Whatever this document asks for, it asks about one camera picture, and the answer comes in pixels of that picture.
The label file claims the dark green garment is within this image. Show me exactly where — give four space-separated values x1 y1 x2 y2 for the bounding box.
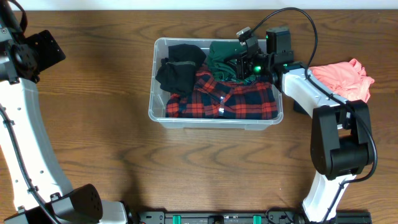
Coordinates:
206 41 257 85

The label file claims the red blue plaid shirt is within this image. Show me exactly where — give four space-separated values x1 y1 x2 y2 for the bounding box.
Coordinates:
165 65 278 120

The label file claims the black garment with tape band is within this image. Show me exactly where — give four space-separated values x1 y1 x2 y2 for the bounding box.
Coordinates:
155 44 206 96

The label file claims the salmon pink garment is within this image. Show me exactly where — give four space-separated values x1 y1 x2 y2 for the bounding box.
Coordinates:
310 58 374 103

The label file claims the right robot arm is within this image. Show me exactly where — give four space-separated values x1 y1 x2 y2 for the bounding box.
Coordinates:
236 27 377 223

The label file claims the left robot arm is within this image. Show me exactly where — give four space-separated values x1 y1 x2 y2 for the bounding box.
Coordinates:
1 0 129 223

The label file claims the clear plastic storage bin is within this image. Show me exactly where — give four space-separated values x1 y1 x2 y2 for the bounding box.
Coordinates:
148 37 284 131

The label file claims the small black folded garment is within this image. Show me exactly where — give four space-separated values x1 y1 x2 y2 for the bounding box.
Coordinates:
293 100 308 115

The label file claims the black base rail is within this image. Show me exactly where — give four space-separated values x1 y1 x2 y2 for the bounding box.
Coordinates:
136 210 373 224

